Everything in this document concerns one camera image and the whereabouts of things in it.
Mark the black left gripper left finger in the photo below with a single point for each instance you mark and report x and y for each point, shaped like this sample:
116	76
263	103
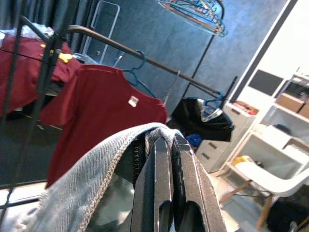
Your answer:
154	193

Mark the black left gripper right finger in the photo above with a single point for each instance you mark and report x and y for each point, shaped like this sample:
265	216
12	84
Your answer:
195	193

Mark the light blue denim garment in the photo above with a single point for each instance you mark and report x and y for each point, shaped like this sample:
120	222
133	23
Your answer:
79	181

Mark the grey metal hanger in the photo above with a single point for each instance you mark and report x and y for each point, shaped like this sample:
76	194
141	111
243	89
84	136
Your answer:
177	73

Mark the blue hanger bundle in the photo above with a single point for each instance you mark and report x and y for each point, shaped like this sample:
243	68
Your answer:
212	101

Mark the mixed colour hanger bundle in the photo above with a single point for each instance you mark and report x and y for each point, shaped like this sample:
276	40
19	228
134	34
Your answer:
200	17

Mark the white chair wooden legs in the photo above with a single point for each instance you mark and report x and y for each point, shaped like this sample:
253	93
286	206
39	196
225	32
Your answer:
265	178

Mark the black garment white band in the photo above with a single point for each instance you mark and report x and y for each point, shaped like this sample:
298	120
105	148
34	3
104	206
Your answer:
193	120

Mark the grey drawer cabinet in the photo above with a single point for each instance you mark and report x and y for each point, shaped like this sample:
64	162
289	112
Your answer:
241	125

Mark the red t-shirt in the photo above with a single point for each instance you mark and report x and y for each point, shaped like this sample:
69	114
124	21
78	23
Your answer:
96	116

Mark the white shelf unit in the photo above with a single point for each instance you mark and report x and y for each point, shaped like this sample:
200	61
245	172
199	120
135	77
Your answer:
272	128

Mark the black metal clothes rack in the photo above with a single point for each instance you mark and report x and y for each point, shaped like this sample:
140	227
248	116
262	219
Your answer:
159	63

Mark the cardboard box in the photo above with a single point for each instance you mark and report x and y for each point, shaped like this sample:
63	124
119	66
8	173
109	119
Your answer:
289	102

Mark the red cloth yellow logo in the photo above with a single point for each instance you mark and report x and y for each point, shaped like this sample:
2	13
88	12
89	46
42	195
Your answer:
21	72

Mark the dark curtain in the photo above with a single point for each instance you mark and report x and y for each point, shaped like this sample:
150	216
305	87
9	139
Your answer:
36	12

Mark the white metal frame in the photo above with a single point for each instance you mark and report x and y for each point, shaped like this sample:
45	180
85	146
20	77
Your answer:
117	24

